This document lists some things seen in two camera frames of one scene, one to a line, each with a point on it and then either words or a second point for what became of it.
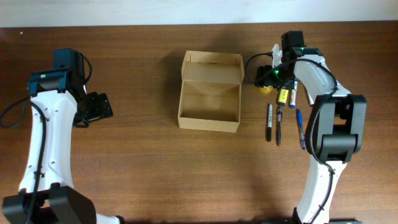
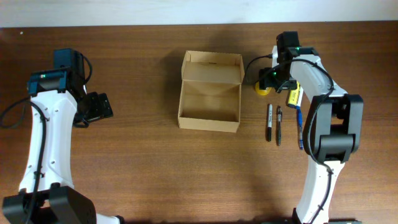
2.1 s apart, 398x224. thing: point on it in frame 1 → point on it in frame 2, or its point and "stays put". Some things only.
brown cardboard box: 210,93 stays put
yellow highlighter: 282,97 → 294,94
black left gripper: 101,107 stays put
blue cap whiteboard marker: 293,101 → 301,93
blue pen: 301,129 stays put
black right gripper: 264,76 stays put
